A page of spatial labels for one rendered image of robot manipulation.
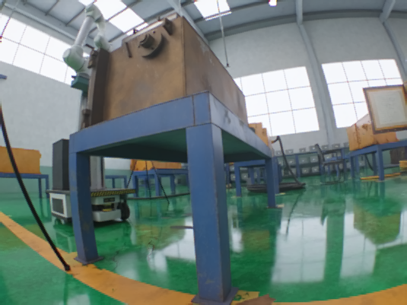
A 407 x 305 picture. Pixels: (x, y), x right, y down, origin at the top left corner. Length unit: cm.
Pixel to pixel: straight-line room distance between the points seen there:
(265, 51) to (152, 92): 1161
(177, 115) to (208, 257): 42
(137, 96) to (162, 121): 45
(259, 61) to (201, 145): 1164
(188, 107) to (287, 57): 1163
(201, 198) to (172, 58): 70
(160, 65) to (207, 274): 91
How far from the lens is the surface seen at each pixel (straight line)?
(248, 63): 1218
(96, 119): 121
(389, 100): 276
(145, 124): 68
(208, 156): 54
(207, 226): 56
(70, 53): 202
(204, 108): 57
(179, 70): 96
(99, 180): 220
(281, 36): 1300
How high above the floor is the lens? 39
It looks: 7 degrees up
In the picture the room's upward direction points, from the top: 4 degrees counter-clockwise
